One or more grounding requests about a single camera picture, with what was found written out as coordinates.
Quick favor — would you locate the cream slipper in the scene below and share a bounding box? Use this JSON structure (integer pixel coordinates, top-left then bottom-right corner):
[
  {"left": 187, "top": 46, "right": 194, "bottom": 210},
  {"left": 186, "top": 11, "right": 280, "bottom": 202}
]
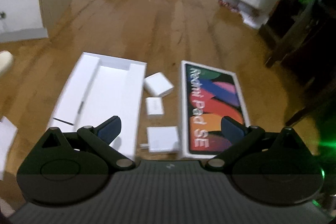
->
[{"left": 0, "top": 51, "right": 14, "bottom": 76}]

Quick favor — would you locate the white box tray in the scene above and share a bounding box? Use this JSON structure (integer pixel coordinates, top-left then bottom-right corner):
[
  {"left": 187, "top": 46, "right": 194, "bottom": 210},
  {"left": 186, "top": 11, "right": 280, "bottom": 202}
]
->
[{"left": 48, "top": 52, "right": 147, "bottom": 160}]

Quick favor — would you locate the Redmi Pad SE box lid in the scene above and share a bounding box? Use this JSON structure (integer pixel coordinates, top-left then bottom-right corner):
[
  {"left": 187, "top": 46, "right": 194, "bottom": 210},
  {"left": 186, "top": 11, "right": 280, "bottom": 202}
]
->
[{"left": 179, "top": 60, "right": 250, "bottom": 159}]

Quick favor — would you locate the dark wooden furniture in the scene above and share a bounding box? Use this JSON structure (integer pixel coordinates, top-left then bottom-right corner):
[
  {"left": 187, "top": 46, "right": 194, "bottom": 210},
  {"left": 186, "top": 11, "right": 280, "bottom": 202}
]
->
[{"left": 265, "top": 0, "right": 335, "bottom": 127}]

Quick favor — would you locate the small white charger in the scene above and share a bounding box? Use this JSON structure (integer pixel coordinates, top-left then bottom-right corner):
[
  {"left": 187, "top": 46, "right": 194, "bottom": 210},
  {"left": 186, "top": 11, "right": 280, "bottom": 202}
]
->
[{"left": 146, "top": 97, "right": 164, "bottom": 117}]

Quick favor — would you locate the large white square charger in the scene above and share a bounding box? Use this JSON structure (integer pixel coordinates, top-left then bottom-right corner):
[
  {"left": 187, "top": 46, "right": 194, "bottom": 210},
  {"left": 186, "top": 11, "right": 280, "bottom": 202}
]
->
[{"left": 144, "top": 72, "right": 174, "bottom": 97}]

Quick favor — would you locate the white paper sheet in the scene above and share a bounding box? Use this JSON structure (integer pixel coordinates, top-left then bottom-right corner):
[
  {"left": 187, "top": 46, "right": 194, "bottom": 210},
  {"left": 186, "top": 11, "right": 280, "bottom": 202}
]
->
[{"left": 0, "top": 116, "right": 18, "bottom": 181}]

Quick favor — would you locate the white power adapter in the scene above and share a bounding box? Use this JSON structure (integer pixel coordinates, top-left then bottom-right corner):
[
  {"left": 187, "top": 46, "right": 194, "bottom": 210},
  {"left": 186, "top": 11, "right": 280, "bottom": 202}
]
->
[{"left": 139, "top": 126, "right": 179, "bottom": 153}]

